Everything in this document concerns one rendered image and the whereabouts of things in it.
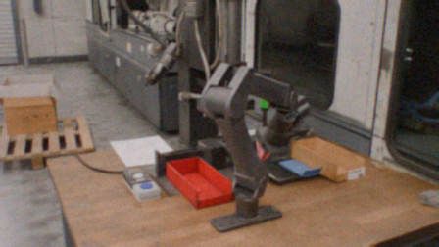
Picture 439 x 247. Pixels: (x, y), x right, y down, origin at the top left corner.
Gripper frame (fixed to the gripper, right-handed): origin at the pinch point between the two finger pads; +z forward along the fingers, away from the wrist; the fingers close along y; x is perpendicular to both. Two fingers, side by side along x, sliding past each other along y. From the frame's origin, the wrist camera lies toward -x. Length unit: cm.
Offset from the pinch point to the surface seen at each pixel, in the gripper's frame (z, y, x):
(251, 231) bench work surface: -1.1, -23.2, 16.5
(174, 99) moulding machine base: 209, 242, -110
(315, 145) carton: 12.4, 11.0, -36.4
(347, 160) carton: 3.6, -3.9, -36.3
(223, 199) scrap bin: 6.3, -7.7, 15.0
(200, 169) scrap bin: 17.1, 12.0, 11.5
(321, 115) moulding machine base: 23, 36, -64
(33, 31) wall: 511, 794, -47
